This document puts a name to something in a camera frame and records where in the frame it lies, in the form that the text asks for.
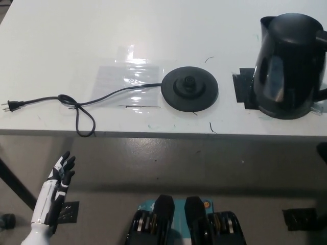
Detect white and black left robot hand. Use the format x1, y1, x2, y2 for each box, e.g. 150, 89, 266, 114
30, 151, 77, 235

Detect black electric kettle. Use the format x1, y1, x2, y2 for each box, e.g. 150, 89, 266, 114
252, 13, 327, 120

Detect black robot legs and feet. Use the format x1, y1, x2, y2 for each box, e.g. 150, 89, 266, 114
124, 195, 247, 245

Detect black round kettle base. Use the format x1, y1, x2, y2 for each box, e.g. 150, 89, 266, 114
160, 66, 220, 113

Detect black tape patch on desk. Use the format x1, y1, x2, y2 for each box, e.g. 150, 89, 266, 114
231, 66, 266, 111

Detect black caster wheel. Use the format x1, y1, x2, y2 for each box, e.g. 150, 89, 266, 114
0, 213, 16, 229

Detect clear plastic sheet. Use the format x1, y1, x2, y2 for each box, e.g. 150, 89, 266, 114
91, 44, 162, 114

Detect black power cord with plug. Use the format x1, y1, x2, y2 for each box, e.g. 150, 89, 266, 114
1, 83, 162, 138

